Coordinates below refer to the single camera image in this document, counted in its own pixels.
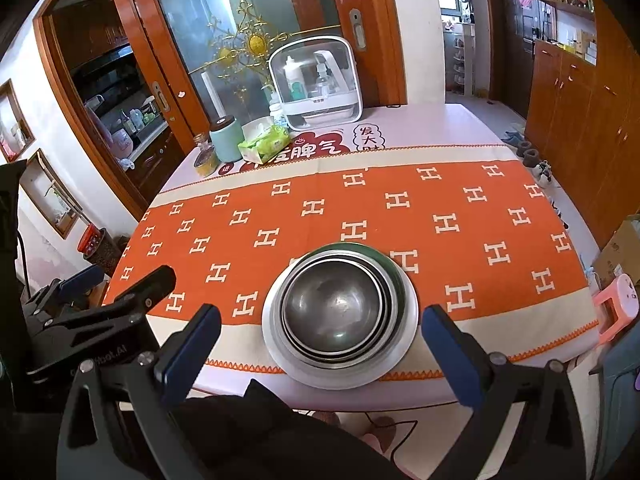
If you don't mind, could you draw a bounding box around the white shoe rack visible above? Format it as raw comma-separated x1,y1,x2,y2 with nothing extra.
450,22,476,97

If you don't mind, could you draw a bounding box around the cardboard box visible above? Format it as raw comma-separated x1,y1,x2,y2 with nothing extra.
591,214,640,288

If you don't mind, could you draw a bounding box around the red container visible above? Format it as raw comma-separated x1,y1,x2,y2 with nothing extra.
77,224,103,256

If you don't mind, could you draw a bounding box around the teal canister brown lid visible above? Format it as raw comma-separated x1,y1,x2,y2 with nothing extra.
209,116,245,163

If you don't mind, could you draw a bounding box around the wooden wall frame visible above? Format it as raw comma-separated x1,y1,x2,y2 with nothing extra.
0,79,37,163
21,149,83,240

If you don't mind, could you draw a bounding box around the green plate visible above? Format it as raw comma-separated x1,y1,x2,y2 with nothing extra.
320,244,408,321

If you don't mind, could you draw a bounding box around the yellow tin can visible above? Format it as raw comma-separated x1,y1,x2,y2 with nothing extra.
192,150,219,177

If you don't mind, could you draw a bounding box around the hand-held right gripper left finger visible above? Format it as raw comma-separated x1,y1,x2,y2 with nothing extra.
56,304,222,480

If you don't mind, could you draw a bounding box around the clear plastic bottle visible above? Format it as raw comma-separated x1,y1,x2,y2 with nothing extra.
315,57,333,97

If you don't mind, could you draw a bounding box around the pale pink kitchen appliance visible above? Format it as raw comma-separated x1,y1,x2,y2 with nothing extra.
111,127,135,158

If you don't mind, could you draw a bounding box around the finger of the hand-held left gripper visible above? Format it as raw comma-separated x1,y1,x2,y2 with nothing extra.
54,264,106,299
102,266,177,321

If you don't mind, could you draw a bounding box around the white bottle teal label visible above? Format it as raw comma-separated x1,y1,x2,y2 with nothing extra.
285,56,307,102

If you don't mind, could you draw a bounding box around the orange patterned tablecloth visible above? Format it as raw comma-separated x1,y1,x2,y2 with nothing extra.
102,145,601,376

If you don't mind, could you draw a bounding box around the person's black clothing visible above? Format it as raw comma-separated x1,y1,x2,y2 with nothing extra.
170,379,401,480

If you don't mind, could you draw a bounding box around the dark entrance door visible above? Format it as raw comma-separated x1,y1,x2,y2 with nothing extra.
492,0,538,118

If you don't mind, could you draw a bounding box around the wooden sliding glass door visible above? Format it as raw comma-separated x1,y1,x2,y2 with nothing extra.
34,0,407,221

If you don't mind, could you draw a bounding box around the white storage box clear lid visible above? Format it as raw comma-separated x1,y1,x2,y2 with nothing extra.
268,35,362,131

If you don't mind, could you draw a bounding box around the green tissue pack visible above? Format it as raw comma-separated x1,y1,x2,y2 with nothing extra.
237,116,292,163

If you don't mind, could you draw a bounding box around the large steel bowl pink outside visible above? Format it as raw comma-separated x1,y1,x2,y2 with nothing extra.
277,250,401,365

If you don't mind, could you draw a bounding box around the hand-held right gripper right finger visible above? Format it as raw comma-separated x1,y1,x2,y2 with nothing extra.
421,305,593,480

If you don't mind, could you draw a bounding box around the pink stool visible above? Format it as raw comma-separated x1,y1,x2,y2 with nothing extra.
592,275,640,346

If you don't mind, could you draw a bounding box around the small steel bowl orange outside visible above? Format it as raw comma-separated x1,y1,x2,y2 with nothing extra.
282,259,388,356

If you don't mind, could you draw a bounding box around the wooden cabinet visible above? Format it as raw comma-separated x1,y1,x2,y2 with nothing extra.
525,0,640,251

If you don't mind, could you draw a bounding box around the metal door handle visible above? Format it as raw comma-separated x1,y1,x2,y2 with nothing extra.
150,81,170,115
348,8,367,51

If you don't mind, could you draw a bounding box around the grey blue fabric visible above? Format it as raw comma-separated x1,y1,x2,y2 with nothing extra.
595,335,640,480

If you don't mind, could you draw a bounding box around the black stand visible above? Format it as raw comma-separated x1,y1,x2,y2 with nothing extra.
0,160,30,286

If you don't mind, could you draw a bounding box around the dark wicker basket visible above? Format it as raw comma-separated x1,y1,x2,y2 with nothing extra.
92,230,123,273

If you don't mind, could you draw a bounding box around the white plate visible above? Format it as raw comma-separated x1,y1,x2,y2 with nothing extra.
261,242,419,389

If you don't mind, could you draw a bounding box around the pink printed table mat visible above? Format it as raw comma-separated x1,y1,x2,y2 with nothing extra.
145,102,601,461

